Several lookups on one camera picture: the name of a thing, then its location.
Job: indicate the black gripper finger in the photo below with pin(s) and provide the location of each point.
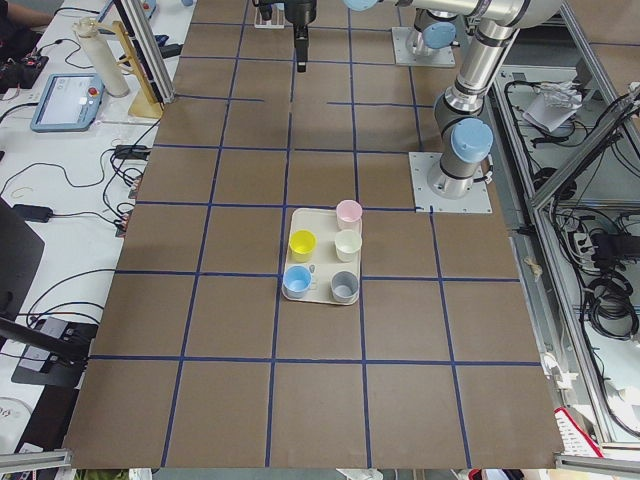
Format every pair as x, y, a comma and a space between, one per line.
301, 45

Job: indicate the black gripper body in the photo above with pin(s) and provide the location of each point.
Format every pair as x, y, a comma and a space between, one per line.
300, 12

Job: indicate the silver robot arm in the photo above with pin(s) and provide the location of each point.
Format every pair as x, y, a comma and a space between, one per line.
432, 31
467, 140

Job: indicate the pink plastic cup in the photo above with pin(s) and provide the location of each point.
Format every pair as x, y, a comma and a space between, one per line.
349, 215

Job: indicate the yellow plastic cup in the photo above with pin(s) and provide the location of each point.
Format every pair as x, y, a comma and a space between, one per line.
302, 244

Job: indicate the white plastic cup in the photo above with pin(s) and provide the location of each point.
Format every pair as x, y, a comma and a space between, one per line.
348, 244

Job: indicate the blue plastic cup on tray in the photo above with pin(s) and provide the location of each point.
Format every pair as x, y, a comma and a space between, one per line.
297, 281

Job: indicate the grey plastic cup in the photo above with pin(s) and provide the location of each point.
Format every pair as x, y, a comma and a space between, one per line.
345, 287

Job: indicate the wooden mug tree stand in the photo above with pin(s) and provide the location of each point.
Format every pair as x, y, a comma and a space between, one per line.
145, 103

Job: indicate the white cylindrical bottle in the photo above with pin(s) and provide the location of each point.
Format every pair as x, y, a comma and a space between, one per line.
101, 57

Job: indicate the cream rectangular tray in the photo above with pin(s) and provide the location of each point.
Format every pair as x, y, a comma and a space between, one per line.
324, 262

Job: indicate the blue teach pendant tablet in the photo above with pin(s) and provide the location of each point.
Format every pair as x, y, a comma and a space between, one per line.
69, 103

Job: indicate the crumpled white paper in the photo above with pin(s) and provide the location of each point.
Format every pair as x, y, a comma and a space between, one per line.
554, 104

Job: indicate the black monitor stand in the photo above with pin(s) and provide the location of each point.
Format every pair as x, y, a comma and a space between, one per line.
56, 350

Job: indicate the white wire cup rack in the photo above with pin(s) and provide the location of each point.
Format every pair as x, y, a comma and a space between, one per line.
269, 14

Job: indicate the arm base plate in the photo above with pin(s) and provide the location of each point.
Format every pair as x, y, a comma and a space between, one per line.
443, 58
434, 191

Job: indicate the aluminium frame post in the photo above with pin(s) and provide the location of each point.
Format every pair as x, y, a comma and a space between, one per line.
138, 27

